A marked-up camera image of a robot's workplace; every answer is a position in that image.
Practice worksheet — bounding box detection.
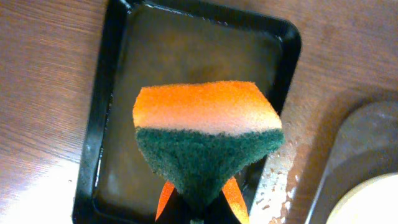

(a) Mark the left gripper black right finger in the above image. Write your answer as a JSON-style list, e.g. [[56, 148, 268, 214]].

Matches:
[[204, 194, 241, 224]]

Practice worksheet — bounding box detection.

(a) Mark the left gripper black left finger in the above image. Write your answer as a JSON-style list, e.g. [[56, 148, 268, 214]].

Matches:
[[154, 188, 192, 224]]

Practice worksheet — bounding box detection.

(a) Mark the orange green sponge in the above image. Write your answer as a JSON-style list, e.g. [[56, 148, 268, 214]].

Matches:
[[132, 81, 285, 223]]

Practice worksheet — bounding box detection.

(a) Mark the white plate back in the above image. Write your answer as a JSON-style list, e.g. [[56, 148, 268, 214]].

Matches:
[[326, 173, 397, 224]]

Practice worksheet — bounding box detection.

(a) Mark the large brown serving tray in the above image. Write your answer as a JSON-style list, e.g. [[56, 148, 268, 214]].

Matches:
[[305, 96, 397, 223]]

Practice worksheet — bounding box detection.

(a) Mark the small black tray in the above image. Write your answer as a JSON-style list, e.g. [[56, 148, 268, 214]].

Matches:
[[72, 0, 302, 223]]

